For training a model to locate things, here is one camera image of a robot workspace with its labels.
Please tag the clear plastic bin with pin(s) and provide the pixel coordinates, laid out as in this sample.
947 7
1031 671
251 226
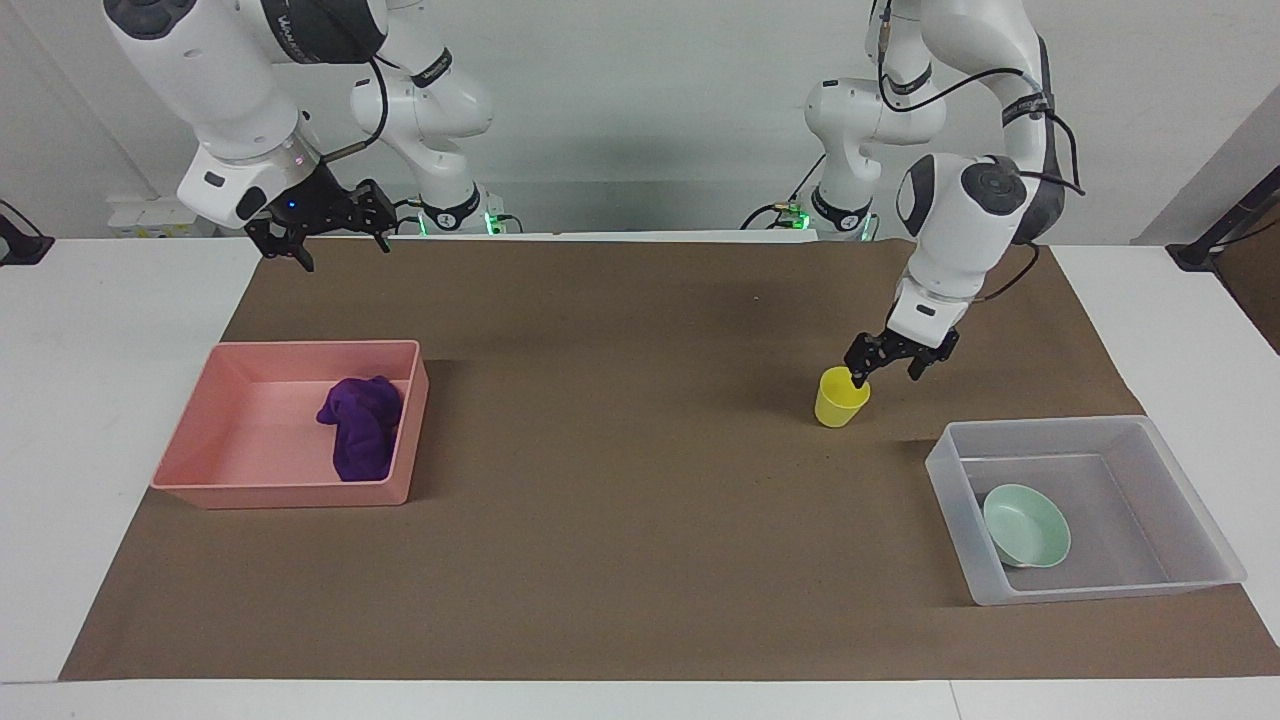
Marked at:
1140 500

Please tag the purple crumpled cloth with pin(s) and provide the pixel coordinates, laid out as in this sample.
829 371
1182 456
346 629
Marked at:
362 430

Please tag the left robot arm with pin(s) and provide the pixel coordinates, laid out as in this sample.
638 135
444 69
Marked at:
965 225

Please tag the yellow plastic cup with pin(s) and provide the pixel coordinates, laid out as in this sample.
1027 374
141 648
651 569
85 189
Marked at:
840 405

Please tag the light green bowl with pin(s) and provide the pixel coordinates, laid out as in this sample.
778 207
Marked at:
1030 525

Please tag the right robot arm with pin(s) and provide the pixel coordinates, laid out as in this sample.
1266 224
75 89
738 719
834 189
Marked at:
215 80

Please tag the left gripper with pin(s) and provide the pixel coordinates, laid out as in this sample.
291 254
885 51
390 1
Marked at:
922 350

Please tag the pink plastic bin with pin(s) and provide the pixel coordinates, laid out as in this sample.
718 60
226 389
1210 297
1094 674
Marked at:
265 440

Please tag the black stand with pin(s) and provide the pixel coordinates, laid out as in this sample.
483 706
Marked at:
1215 235
20 245

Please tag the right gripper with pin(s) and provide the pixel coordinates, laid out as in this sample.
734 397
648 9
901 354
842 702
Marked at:
305 200

